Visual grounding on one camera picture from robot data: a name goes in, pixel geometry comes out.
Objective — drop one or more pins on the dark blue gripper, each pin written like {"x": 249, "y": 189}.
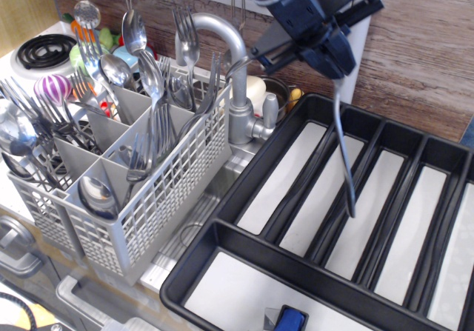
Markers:
{"x": 314, "y": 31}

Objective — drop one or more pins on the black cutlery tray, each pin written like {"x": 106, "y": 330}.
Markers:
{"x": 282, "y": 235}

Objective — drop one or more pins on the steel spoon back left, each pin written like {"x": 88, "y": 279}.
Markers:
{"x": 117, "y": 71}

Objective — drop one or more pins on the grey plastic cutlery basket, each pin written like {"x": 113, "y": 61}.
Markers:
{"x": 121, "y": 249}

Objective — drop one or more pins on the steel spoon front compartment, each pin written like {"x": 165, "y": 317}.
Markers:
{"x": 98, "y": 198}

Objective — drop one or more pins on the large steel spoon far left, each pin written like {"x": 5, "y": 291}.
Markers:
{"x": 18, "y": 137}

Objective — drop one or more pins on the small metal pot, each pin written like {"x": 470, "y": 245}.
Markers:
{"x": 287, "y": 96}

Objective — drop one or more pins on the silver sink faucet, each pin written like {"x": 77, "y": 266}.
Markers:
{"x": 243, "y": 125}

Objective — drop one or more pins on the steel fork right back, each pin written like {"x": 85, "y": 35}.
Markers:
{"x": 209, "y": 97}

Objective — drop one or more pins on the tall steel fork back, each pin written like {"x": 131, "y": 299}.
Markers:
{"x": 190, "y": 48}

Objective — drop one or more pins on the steel fork front centre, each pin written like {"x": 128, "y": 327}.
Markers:
{"x": 138, "y": 170}

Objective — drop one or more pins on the steel fork back left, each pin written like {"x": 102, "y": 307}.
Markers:
{"x": 91, "y": 53}

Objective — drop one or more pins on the hanging steel skimmer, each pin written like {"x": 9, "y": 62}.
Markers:
{"x": 87, "y": 14}

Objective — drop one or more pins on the purple striped toy egg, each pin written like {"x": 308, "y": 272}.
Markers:
{"x": 56, "y": 87}

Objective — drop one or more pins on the blue object bottom edge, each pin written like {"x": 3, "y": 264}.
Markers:
{"x": 286, "y": 318}

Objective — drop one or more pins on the black coil stove burner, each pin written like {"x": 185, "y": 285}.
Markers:
{"x": 45, "y": 51}

